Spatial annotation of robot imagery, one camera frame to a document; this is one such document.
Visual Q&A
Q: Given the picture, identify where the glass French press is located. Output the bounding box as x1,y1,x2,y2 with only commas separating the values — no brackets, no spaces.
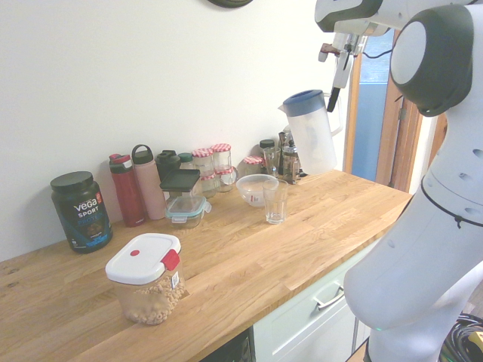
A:
278,130,311,185

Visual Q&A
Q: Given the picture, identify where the clear plastic bowl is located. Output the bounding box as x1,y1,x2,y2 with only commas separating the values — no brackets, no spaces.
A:
235,173,280,207

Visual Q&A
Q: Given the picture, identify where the black camera cable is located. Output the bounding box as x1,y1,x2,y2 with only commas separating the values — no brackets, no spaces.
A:
361,35,483,230

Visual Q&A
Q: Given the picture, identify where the small jar red checkered lid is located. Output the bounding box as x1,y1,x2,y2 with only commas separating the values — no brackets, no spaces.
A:
242,155,264,177

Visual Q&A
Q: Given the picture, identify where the pink bottle with black cap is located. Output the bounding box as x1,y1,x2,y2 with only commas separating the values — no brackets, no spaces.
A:
131,144,167,220

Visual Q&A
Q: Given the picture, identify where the metal drawer handle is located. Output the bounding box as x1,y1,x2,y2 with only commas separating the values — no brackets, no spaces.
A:
312,286,346,311

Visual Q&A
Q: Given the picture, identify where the black Vega protein tub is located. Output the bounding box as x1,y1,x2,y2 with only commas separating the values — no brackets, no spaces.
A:
50,170,114,254

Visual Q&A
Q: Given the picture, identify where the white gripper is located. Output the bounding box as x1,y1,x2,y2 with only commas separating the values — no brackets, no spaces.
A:
326,32,365,113

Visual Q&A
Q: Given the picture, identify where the pale green cabinet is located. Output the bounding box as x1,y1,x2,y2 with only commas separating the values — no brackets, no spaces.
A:
252,237,382,362

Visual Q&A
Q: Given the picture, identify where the cereal container with white lid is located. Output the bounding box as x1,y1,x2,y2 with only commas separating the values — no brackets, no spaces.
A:
105,232,187,326

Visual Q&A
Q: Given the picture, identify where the dark red water bottle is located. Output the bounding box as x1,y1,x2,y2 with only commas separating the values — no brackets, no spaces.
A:
108,152,146,228

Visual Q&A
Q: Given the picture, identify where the glass container with teal clips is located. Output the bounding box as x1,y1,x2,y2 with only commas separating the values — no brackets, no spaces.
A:
165,195,211,229

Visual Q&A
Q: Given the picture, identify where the translucent pitcher with blue lid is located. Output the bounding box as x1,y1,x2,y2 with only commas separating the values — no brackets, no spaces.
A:
278,89,344,176

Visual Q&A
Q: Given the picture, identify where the clear ribbed drinking glass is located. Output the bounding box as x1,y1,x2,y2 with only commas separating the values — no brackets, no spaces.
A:
262,179,290,225

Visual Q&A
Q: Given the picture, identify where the black shaker bottle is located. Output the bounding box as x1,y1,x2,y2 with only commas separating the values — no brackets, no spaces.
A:
155,149,182,182

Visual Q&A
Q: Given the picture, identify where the black glass-front appliance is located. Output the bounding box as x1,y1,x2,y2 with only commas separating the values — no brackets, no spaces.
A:
195,327,253,362

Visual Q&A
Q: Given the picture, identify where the jar with black lid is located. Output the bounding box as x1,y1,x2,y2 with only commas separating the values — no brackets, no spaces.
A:
258,139,276,161

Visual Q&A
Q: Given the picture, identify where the black coiled cable bundle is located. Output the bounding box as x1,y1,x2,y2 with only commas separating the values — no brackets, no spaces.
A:
445,316,483,362

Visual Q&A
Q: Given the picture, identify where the black wall clock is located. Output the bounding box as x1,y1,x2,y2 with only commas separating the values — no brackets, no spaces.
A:
206,0,254,8

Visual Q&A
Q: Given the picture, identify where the wooden door frame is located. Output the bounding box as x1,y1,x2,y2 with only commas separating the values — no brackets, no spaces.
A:
345,29,423,195

